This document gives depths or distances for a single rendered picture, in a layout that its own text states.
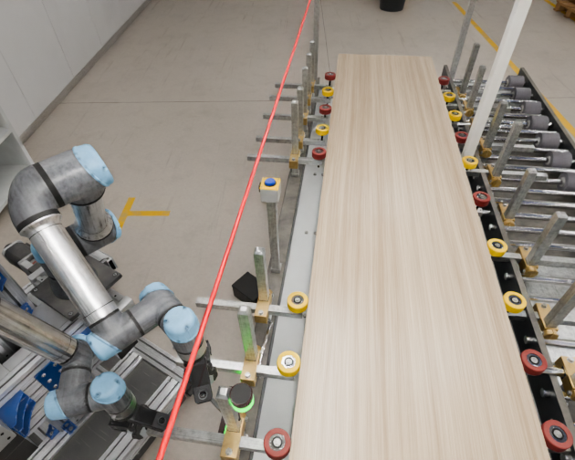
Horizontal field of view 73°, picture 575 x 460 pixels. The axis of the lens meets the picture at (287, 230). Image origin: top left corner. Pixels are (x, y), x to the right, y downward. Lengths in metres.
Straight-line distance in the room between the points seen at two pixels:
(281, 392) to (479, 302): 0.83
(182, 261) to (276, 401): 1.56
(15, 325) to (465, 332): 1.36
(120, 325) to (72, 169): 0.38
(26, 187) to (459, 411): 1.33
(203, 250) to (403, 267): 1.71
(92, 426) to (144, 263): 1.20
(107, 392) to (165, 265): 1.88
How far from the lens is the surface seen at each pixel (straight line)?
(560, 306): 1.71
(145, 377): 2.26
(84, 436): 2.26
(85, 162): 1.06
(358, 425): 1.33
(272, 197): 1.50
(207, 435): 1.38
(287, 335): 1.76
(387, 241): 1.75
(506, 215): 2.15
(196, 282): 2.78
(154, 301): 1.02
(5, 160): 4.30
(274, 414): 1.62
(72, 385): 1.22
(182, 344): 0.98
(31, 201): 1.05
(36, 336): 1.17
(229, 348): 2.46
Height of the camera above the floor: 2.15
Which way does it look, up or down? 45 degrees down
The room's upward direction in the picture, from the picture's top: 2 degrees counter-clockwise
